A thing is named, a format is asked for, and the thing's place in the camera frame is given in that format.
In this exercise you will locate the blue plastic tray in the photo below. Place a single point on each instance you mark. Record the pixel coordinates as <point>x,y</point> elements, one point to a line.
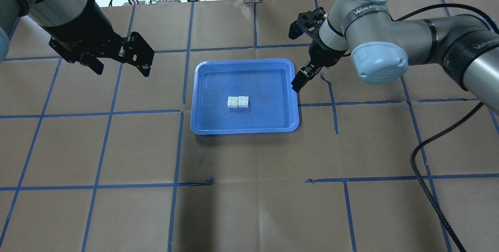
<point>273,105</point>

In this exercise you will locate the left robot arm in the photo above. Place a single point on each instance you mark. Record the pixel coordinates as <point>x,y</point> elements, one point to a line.
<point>80,33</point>

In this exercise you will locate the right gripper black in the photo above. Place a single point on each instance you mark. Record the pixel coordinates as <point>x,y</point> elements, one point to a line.
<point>320,54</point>

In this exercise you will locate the white block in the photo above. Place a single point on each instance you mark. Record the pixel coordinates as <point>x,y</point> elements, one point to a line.
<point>233,102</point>
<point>243,101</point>

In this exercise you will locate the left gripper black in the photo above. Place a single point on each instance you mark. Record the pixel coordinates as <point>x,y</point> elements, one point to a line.
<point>90,29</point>

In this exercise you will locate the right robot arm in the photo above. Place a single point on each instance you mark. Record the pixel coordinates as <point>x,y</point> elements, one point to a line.
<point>460,38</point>

